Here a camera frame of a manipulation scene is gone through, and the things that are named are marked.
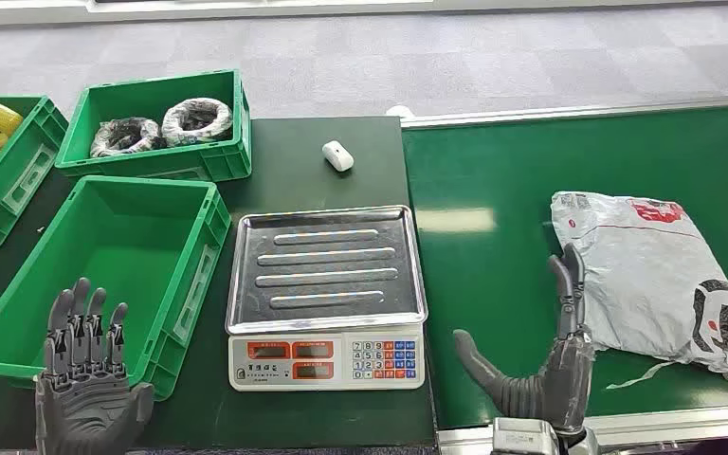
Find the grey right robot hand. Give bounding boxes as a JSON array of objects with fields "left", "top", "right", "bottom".
[{"left": 452, "top": 243, "right": 597, "bottom": 439}]

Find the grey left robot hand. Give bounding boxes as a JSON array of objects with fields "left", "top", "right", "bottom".
[{"left": 35, "top": 278, "right": 155, "bottom": 455}]

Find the grey plastic mailer package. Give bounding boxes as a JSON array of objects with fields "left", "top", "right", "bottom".
[{"left": 550, "top": 191, "right": 728, "bottom": 386}]

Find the large empty green crate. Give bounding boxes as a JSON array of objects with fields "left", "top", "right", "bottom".
[{"left": 0, "top": 174, "right": 233, "bottom": 402}]

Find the green crate holding yellow packages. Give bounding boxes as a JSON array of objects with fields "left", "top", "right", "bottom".
[{"left": 0, "top": 94, "right": 69, "bottom": 252}]

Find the white electronic scale steel tray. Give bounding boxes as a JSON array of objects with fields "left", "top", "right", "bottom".
[{"left": 225, "top": 205, "right": 429, "bottom": 393}]

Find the small white plastic device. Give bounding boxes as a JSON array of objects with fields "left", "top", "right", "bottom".
[{"left": 321, "top": 139, "right": 355, "bottom": 173}]

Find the wrapped black wire coil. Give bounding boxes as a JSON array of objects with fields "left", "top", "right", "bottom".
[
  {"left": 160, "top": 97, "right": 234, "bottom": 149},
  {"left": 89, "top": 117, "right": 168, "bottom": 159}
]

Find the green crate holding wire coils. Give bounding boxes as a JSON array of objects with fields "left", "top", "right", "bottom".
[{"left": 54, "top": 68, "right": 253, "bottom": 184}]

